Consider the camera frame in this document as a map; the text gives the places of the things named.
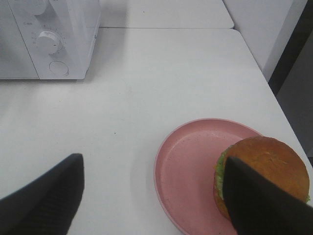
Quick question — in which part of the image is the white timer knob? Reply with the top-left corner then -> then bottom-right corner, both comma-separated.
36,30 -> 63,54

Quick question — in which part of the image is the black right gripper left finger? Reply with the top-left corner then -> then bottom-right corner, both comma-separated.
0,153 -> 85,235

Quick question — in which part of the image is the round white door button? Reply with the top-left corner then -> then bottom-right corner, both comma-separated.
49,61 -> 69,75

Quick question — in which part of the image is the white upper power knob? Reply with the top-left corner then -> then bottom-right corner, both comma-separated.
28,0 -> 49,16

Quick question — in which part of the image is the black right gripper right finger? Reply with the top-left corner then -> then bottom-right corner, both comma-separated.
224,157 -> 313,235

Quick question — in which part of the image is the white microwave oven body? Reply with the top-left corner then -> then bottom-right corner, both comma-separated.
0,0 -> 101,80

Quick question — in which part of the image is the burger with lettuce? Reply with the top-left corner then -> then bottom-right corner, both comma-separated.
213,136 -> 310,220

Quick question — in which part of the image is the pink round plate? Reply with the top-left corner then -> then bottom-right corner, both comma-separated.
154,118 -> 259,235

